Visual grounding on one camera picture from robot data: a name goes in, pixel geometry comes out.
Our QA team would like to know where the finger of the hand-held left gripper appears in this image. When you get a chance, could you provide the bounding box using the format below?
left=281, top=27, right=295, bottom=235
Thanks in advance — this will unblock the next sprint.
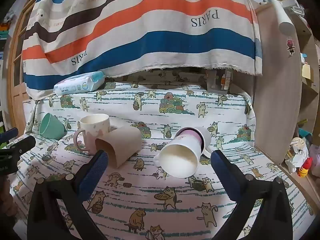
left=0, top=127, right=19, bottom=143
left=0, top=135, right=36, bottom=161

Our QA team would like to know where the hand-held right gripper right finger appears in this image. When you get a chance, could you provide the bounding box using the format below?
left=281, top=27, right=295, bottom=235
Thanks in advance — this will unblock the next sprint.
left=211, top=149, right=293, bottom=240

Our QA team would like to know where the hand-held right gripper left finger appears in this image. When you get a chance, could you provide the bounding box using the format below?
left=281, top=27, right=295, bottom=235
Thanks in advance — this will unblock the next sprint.
left=27, top=149, right=109, bottom=240

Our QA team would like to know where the white cup with pink band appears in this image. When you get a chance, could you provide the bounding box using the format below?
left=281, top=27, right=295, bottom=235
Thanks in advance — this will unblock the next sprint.
left=153, top=126, right=213, bottom=179

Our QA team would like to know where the green cup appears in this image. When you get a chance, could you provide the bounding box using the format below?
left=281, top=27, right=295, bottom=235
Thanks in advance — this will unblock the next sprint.
left=39, top=113, right=68, bottom=141

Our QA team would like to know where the beige cup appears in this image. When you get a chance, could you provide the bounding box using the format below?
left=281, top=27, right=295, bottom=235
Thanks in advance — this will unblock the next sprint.
left=95, top=126, right=142, bottom=169

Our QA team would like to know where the cream and pink mug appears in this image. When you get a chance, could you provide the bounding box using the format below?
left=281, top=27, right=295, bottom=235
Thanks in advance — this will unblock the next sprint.
left=73, top=113, right=111, bottom=155

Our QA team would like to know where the wooden door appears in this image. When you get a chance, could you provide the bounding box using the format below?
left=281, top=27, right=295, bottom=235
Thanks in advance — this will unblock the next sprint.
left=7, top=0, right=48, bottom=137

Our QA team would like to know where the crumpled white paper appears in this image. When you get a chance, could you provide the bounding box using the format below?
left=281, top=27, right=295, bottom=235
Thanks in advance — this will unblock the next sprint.
left=285, top=149, right=309, bottom=173

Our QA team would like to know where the cat printed cloth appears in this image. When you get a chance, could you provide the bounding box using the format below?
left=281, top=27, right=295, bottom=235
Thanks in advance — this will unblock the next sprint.
left=10, top=69, right=316, bottom=240

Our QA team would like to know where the red and yellow toy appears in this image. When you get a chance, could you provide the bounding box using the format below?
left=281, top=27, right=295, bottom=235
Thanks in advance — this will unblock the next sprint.
left=297, top=157, right=313, bottom=178

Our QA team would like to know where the wet wipes pack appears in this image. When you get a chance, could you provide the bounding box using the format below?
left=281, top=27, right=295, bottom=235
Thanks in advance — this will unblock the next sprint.
left=53, top=71, right=106, bottom=96

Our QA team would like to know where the small orange label bottle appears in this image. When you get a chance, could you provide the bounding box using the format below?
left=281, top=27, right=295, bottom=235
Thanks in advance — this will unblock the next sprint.
left=221, top=70, right=233, bottom=91

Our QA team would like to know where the wooden shelf unit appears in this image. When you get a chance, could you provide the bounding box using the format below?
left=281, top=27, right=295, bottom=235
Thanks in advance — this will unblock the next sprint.
left=252, top=0, right=320, bottom=207

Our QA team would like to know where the cartoon sticker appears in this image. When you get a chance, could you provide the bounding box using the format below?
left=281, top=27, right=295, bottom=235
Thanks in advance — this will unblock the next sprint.
left=285, top=37, right=296, bottom=56

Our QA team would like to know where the striped cloth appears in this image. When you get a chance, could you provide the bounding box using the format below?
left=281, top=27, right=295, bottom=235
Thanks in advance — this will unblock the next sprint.
left=22, top=0, right=263, bottom=101

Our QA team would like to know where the white tool handle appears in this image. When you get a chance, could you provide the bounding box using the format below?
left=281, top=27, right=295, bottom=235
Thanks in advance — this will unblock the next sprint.
left=260, top=0, right=296, bottom=34

